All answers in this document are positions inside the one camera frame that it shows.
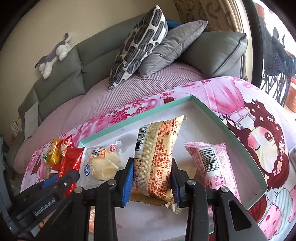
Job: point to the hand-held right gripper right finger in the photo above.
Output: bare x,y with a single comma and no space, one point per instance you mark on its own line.
175,185

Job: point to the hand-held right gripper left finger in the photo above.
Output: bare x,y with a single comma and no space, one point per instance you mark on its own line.
128,183

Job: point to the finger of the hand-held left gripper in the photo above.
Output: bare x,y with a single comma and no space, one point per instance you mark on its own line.
69,177

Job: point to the red patterned packet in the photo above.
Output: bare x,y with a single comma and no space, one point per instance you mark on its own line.
71,166

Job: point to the red box with white stripe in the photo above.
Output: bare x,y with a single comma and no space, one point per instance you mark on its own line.
55,171

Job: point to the beige and orange bread packet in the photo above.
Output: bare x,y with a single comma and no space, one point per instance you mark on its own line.
157,162

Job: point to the white bun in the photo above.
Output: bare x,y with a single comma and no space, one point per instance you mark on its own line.
101,162

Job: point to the pink snack packet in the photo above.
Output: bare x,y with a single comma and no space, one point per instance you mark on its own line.
212,162

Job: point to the teal box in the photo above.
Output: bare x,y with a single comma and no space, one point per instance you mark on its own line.
208,129

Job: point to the yellow snack packet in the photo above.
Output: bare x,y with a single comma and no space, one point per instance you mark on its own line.
54,153

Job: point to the green and white small packet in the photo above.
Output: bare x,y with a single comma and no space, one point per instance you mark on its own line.
45,158

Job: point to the red candy packet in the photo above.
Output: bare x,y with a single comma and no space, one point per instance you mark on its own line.
66,143

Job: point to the pink sofa cover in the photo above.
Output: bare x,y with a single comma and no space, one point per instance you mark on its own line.
92,99

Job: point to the printed pink blanket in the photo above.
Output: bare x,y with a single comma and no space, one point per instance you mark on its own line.
242,120

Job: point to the grey sofa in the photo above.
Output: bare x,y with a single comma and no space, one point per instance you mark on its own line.
92,62

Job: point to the grey and white plush toy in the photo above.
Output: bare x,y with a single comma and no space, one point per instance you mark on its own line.
55,53

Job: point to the grey pillow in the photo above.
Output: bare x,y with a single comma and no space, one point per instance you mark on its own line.
171,49

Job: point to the black and white patterned pillow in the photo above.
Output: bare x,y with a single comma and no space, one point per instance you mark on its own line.
141,44

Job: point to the orange pot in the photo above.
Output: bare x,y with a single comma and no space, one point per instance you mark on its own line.
291,92

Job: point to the black metal chair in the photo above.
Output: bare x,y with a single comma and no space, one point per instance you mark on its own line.
277,62

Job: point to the blue cloth item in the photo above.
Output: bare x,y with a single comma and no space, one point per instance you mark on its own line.
174,23

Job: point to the beige patterned curtain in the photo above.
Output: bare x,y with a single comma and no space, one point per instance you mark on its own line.
208,14

